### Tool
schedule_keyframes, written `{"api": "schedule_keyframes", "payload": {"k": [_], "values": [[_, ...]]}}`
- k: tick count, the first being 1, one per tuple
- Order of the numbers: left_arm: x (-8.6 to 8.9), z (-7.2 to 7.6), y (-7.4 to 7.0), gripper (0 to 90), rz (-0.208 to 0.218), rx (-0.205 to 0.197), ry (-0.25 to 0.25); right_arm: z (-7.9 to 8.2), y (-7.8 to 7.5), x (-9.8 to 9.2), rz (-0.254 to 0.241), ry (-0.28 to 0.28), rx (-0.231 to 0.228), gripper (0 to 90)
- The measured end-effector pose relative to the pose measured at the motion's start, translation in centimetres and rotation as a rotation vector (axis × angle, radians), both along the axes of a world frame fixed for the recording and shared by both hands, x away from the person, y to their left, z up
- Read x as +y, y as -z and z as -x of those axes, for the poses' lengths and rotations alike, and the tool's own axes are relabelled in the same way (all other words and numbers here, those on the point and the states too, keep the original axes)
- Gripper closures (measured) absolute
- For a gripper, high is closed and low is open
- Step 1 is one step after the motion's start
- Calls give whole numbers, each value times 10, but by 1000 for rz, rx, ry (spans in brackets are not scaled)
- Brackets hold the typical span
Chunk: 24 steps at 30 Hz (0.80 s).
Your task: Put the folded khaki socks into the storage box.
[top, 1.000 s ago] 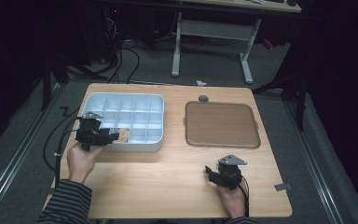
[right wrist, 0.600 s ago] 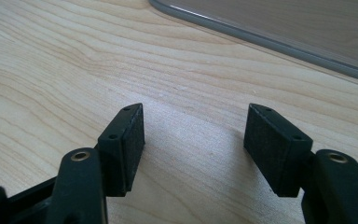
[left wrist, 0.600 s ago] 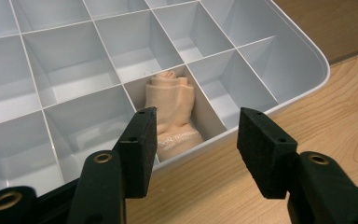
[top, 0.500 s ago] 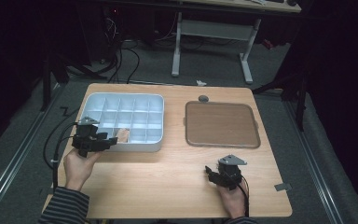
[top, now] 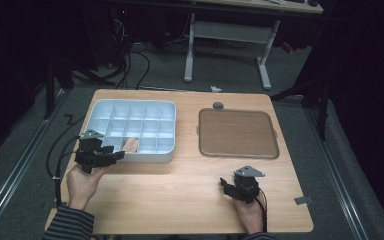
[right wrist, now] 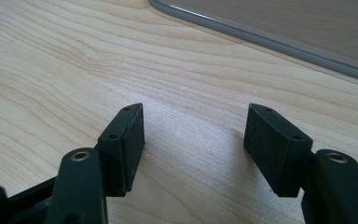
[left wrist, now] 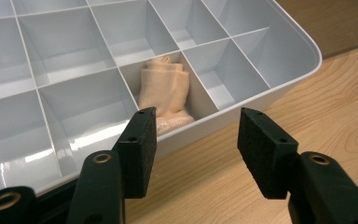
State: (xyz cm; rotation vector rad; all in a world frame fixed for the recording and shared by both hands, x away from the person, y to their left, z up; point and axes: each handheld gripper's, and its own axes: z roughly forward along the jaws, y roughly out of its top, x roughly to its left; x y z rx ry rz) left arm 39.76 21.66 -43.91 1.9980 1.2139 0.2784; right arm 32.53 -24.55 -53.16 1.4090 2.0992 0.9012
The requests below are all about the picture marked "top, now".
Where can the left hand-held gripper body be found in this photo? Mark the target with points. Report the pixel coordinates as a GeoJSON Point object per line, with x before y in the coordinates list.
{"type": "Point", "coordinates": [90, 155]}

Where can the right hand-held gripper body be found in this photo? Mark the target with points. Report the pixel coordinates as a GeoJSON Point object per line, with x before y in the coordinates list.
{"type": "Point", "coordinates": [246, 186]}

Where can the cream sock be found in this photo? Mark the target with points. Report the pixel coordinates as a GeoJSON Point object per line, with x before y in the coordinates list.
{"type": "Point", "coordinates": [131, 145]}

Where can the white compartment box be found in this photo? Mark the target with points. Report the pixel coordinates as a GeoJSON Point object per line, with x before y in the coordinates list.
{"type": "Point", "coordinates": [146, 120]}

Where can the person's right hand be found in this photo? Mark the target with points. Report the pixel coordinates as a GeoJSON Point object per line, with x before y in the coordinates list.
{"type": "Point", "coordinates": [253, 215]}

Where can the person's left hand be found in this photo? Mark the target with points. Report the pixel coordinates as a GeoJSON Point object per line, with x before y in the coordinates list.
{"type": "Point", "coordinates": [81, 188]}

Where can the brown tray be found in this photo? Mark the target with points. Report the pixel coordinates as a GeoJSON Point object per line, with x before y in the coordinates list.
{"type": "Point", "coordinates": [238, 133]}

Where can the black stand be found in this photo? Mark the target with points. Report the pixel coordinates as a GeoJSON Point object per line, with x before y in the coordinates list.
{"type": "Point", "coordinates": [50, 90]}
{"type": "Point", "coordinates": [320, 100]}

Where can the grey round table grommet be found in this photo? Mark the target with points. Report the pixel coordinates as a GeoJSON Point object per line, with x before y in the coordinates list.
{"type": "Point", "coordinates": [218, 106]}

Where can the white paper scrap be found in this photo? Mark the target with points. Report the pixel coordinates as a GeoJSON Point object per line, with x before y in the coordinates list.
{"type": "Point", "coordinates": [215, 89]}

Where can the desk with white legs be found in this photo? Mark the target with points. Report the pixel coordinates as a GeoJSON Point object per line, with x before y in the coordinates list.
{"type": "Point", "coordinates": [230, 31]}

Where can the metal floor rail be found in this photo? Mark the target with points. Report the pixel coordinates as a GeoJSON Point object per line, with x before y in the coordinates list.
{"type": "Point", "coordinates": [336, 173]}
{"type": "Point", "coordinates": [16, 160]}

